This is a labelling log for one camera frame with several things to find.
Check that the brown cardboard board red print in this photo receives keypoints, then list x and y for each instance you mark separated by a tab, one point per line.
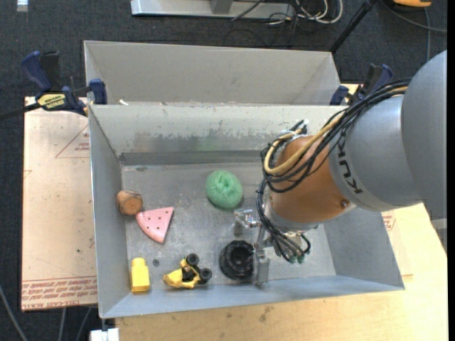
57	208

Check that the brown wooden ball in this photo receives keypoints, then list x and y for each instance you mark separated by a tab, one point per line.
128	202

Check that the yellow plastic block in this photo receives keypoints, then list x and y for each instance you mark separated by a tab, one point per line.
140	277

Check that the green mesh scrubber ball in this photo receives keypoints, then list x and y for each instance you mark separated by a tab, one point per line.
224	189

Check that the grey metal bin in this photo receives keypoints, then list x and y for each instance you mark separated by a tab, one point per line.
199	226

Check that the pink dotted wedge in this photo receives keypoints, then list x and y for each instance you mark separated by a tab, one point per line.
157	223

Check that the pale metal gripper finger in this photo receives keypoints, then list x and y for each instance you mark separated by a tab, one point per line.
261	270
245	219

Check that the yellow toy vehicle black wheels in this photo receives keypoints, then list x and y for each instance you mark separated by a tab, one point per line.
185	275

